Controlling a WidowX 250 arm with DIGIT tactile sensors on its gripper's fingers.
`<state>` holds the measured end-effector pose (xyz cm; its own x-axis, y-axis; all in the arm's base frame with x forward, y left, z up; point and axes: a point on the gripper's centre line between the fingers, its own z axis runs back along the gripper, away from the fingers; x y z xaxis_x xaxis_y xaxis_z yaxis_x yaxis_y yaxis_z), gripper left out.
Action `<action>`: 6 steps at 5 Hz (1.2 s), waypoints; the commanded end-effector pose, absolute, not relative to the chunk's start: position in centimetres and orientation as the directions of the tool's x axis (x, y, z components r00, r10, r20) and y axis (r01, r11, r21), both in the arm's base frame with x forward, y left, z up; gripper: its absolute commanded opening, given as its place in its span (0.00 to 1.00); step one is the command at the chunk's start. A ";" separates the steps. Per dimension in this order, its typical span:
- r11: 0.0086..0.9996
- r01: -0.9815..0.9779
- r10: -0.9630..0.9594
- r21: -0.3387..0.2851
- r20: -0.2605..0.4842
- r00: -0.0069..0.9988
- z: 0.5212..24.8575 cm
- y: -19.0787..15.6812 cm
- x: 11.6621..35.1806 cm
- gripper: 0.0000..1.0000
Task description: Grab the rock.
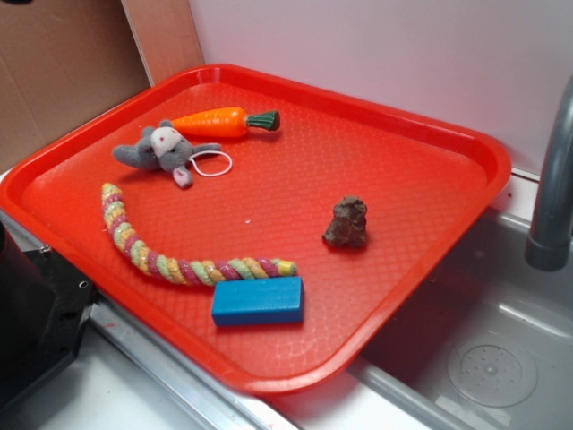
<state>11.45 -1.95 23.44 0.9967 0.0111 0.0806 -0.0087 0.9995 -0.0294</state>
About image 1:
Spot brown rock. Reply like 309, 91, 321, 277
322, 195, 368, 248

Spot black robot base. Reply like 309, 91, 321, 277
1, 227, 95, 412

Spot red plastic tray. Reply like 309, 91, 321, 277
1, 65, 511, 395

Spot blue wooden block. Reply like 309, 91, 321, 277
211, 277, 304, 326

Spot orange toy carrot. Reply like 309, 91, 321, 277
172, 107, 280, 137

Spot grey plush mouse toy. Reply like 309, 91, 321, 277
112, 120, 233, 189

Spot grey plastic sink basin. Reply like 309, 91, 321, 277
272, 210, 572, 429

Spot grey metal faucet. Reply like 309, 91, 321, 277
525, 82, 572, 271

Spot brown cardboard panel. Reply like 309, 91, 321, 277
1, 1, 203, 171

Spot multicolour braided rope toy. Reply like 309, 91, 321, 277
101, 183, 298, 287

